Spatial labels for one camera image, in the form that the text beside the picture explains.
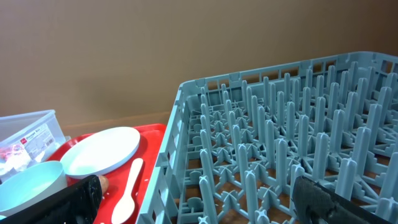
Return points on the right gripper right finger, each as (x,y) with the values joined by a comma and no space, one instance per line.
(314,203)

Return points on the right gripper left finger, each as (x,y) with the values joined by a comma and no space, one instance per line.
(78,203)

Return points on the green bowl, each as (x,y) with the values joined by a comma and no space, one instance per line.
(31,186)

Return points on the grey dishwasher rack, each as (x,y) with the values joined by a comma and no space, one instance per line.
(235,143)

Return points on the orange carrot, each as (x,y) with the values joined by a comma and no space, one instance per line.
(104,183)

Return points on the white plastic spoon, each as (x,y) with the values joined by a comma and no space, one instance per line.
(126,205)

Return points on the light blue plate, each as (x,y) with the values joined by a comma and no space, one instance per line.
(101,152)

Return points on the clear plastic bin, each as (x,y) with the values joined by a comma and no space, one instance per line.
(28,139)

